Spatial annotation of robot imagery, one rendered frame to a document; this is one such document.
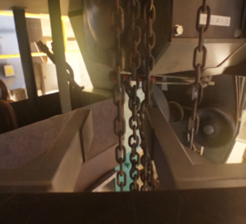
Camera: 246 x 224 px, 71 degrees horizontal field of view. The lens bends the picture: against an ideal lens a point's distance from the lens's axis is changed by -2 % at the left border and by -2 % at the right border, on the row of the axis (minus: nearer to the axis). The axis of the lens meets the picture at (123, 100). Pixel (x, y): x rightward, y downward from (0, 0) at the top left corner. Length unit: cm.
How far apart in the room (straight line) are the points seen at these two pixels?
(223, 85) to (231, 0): 91
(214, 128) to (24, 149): 102
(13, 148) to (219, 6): 70
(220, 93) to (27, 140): 113
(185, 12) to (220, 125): 98
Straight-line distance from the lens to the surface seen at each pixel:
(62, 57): 72
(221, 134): 126
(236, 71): 65
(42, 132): 73
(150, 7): 28
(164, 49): 33
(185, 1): 34
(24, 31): 103
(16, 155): 72
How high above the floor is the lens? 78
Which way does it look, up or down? 18 degrees up
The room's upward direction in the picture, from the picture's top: 179 degrees clockwise
